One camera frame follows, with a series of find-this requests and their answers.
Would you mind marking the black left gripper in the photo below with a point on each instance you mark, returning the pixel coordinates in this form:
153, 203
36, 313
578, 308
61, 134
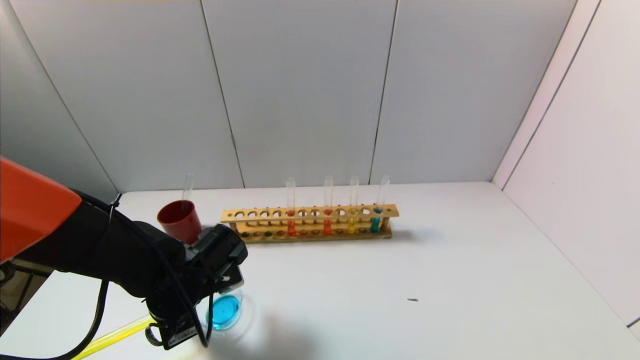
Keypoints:
178, 336

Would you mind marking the yellow pigment test tube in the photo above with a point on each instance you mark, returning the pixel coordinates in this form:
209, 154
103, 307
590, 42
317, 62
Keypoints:
351, 226
112, 339

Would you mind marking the blue pigment test tube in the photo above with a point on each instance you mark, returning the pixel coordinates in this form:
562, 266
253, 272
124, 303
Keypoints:
374, 225
187, 190

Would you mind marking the orange and black left arm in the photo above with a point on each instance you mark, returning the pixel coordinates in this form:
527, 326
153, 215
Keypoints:
35, 210

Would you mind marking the clear glass beaker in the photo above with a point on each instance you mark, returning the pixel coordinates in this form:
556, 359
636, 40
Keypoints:
227, 312

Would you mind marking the orange pigment test tube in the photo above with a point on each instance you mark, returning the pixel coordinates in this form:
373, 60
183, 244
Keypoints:
327, 226
291, 227

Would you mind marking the wooden test tube rack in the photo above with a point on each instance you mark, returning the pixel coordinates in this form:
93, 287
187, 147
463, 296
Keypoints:
310, 213

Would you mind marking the red plastic cup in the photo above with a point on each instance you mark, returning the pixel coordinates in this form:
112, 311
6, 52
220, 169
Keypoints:
177, 222

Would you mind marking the black tripod stand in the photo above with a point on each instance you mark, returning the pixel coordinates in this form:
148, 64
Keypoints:
5, 274

